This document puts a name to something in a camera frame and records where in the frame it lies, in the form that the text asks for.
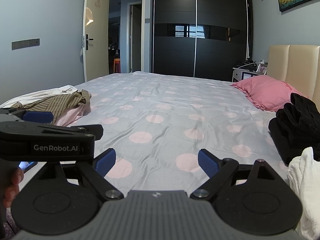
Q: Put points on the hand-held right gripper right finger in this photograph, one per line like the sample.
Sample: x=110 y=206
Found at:
x=208 y=163

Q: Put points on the grey pink-dotted bedsheet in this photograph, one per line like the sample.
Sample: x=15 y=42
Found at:
x=160 y=100

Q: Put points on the smartphone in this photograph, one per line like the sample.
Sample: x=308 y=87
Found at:
x=27 y=165

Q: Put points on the person's left hand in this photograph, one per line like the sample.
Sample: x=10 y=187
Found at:
x=12 y=185

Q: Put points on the pile of black clothes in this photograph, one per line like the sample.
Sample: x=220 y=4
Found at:
x=295 y=127

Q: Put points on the white crinkled garment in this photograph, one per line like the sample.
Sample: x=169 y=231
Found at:
x=307 y=180

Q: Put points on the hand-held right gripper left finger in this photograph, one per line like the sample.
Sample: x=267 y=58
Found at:
x=105 y=162

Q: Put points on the purple fleece clothing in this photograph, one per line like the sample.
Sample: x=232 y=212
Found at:
x=11 y=223

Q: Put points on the grey nightstand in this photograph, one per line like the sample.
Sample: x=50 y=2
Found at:
x=237 y=73

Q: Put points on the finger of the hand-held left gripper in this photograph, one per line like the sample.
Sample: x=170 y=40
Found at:
x=95 y=130
x=37 y=117

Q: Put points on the cream door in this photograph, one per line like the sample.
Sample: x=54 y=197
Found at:
x=97 y=30

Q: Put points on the black door lock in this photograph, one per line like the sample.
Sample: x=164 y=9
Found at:
x=86 y=42

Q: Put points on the brown striped shirt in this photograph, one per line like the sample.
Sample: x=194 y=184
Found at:
x=62 y=102

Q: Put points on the photo frame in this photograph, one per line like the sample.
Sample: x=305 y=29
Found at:
x=262 y=68

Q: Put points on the black sliding wardrobe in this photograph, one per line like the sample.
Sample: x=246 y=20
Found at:
x=175 y=55

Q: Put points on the grey wall switch panel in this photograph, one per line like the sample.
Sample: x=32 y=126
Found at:
x=25 y=43

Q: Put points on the light pink garment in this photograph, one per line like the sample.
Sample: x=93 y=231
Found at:
x=70 y=116

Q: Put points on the pink pillow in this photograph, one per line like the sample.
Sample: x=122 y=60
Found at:
x=267 y=92

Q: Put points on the orange stool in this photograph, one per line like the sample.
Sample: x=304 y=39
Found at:
x=116 y=66

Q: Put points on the white T-shirt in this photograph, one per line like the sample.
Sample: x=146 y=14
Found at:
x=57 y=90

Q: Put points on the beige padded headboard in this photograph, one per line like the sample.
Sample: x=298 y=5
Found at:
x=300 y=65

